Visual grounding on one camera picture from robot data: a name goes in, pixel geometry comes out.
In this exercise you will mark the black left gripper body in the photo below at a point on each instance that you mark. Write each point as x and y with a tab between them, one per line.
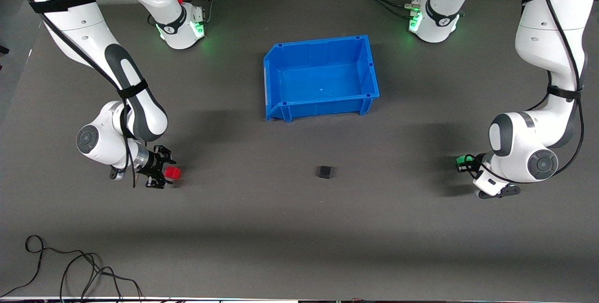
473	163

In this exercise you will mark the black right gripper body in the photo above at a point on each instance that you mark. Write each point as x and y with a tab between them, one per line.
151	164

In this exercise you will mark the small green cube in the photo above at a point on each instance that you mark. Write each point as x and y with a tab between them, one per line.
462	161

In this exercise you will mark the small red cube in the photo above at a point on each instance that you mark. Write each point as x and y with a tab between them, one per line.
174	173

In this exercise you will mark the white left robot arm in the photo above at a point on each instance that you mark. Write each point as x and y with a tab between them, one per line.
547	27

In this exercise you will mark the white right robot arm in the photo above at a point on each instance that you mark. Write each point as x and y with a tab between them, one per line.
75	13

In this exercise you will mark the small black cube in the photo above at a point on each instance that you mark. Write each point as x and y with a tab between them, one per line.
324	172

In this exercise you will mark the dark grey table mat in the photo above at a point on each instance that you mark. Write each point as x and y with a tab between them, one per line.
299	223

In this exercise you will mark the blue plastic storage bin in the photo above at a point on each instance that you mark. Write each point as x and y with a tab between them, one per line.
323	78

